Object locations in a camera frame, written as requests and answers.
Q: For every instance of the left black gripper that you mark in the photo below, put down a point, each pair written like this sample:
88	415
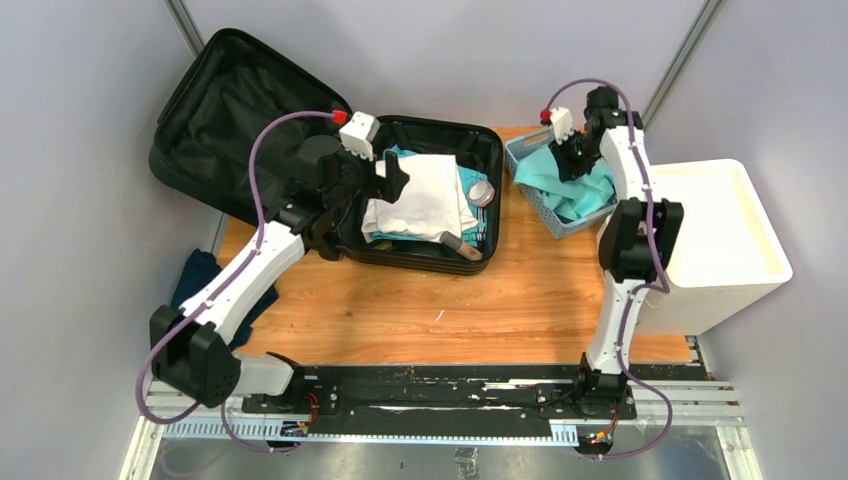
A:
386	187

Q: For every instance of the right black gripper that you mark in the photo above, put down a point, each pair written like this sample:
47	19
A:
568	168

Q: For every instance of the light teal garment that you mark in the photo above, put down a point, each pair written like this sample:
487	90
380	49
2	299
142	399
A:
571	200

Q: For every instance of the white garment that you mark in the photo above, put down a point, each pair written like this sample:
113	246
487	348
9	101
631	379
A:
431	203

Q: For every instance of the light blue plastic basket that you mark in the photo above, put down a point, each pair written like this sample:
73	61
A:
518	149

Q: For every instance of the white three-drawer storage unit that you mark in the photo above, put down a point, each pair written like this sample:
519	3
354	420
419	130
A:
727	254

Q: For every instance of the black ribbed hard-shell suitcase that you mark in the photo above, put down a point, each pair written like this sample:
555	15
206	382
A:
232	91

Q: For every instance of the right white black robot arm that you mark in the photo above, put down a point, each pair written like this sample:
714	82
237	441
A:
635	244

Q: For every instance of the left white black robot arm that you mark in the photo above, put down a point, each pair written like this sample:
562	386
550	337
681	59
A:
191	344

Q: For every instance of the clear round plastic jar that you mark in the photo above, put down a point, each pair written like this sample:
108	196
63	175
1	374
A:
481	193

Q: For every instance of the teal garment with logo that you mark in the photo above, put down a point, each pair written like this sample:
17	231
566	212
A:
474	236

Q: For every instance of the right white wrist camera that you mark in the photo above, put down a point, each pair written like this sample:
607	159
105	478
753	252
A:
561	123

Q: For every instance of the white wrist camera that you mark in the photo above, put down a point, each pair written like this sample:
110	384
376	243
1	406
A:
561	123
357	135

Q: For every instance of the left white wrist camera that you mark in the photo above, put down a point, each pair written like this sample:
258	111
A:
357	135

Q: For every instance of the right aluminium frame post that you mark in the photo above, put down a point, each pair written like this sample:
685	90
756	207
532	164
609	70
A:
686	50

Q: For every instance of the aluminium frame post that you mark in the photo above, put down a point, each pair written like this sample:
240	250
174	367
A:
686	50
185	24

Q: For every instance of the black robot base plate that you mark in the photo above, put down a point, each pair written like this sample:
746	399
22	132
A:
460	402

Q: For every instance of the left aluminium frame post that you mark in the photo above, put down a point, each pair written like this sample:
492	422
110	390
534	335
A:
185	24

